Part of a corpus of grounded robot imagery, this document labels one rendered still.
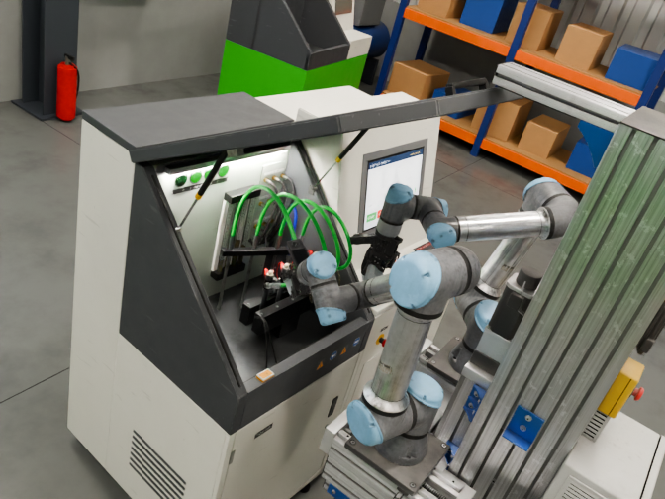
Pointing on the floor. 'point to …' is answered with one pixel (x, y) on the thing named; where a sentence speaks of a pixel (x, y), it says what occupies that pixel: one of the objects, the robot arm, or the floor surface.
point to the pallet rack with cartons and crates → (524, 142)
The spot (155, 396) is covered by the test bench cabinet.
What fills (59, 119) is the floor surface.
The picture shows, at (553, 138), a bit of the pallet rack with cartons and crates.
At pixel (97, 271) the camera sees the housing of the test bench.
